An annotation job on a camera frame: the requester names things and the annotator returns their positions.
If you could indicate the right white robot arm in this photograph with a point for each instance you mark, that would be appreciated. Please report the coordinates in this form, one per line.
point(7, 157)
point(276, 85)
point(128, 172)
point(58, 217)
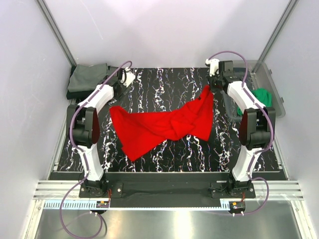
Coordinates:
point(256, 132)

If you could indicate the folded black t shirt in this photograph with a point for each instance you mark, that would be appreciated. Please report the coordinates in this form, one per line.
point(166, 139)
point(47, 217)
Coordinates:
point(84, 94)

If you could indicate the clear plastic bin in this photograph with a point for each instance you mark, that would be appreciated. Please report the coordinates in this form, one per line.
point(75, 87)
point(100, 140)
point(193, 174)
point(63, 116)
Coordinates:
point(259, 76)

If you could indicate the left aluminium corner post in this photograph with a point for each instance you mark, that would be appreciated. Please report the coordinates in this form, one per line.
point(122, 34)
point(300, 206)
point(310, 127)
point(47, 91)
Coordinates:
point(56, 31)

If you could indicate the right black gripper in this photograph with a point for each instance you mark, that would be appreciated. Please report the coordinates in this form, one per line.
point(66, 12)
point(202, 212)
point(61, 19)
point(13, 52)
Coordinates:
point(210, 78)

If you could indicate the white slotted cable duct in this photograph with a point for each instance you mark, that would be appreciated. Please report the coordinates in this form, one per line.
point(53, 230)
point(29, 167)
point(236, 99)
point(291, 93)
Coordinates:
point(104, 205)

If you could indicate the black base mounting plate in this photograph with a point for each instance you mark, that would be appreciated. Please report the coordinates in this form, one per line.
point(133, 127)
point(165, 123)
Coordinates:
point(167, 190)

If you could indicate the aluminium frame rail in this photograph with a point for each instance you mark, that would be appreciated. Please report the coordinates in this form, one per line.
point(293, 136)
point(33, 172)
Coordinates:
point(278, 190)

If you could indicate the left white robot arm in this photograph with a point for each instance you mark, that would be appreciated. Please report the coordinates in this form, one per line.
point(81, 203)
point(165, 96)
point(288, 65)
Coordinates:
point(83, 129)

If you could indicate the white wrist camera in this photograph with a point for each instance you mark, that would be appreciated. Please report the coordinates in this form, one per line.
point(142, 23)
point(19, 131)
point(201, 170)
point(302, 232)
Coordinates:
point(213, 65)
point(127, 77)

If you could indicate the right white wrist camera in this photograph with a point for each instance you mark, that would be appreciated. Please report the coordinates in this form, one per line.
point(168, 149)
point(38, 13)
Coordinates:
point(213, 65)

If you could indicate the red t shirt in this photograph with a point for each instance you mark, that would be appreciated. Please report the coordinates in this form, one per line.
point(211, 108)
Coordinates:
point(141, 132)

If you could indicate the right aluminium corner post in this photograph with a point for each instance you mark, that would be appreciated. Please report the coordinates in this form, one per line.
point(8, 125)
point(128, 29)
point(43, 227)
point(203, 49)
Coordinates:
point(290, 7)

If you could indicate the green t shirt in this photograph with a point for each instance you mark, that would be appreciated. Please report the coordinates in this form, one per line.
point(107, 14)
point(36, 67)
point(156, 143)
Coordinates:
point(263, 96)

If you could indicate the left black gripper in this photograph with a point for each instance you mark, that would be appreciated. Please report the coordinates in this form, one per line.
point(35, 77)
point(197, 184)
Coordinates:
point(124, 89)

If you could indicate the folded grey t shirt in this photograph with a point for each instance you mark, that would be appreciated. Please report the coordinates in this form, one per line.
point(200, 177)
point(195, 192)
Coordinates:
point(86, 78)

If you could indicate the aluminium corner post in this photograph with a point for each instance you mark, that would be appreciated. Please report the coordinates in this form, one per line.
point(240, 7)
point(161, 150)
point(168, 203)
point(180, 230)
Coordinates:
point(290, 7)
point(56, 31)

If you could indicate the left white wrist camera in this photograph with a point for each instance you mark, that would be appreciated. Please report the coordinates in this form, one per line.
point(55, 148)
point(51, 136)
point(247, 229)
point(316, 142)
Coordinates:
point(127, 77)

